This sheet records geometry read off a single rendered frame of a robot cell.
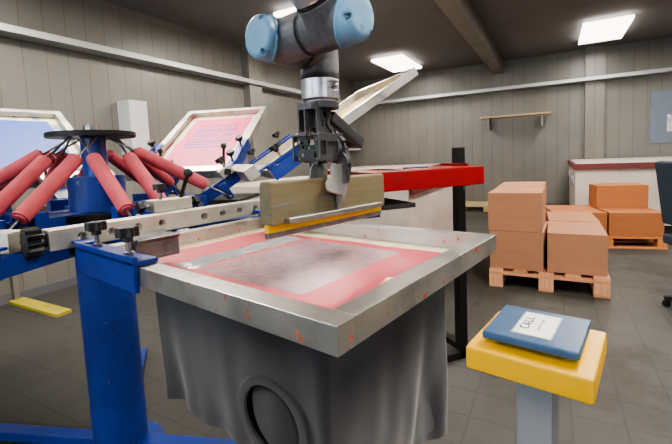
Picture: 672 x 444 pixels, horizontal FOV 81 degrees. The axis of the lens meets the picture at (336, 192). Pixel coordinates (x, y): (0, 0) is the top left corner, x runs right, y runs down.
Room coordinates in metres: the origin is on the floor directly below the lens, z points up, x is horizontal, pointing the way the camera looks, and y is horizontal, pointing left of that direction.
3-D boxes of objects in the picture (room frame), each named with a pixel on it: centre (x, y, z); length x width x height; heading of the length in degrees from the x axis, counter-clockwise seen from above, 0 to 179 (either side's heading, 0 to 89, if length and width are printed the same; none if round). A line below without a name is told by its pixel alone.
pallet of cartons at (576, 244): (3.74, -2.01, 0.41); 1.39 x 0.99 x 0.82; 146
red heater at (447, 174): (2.08, -0.38, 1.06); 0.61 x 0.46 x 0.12; 111
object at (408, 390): (0.73, -0.10, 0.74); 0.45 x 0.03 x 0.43; 141
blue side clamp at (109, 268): (0.84, 0.49, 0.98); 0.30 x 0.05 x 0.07; 51
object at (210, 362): (0.73, 0.20, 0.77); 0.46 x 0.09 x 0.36; 51
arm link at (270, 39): (0.71, 0.07, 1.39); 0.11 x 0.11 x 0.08; 49
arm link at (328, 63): (0.79, 0.02, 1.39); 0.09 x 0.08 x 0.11; 139
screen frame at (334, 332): (0.91, 0.13, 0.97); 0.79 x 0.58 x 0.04; 51
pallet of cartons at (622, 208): (4.81, -3.20, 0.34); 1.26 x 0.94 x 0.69; 62
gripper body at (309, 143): (0.79, 0.03, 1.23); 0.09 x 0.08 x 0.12; 141
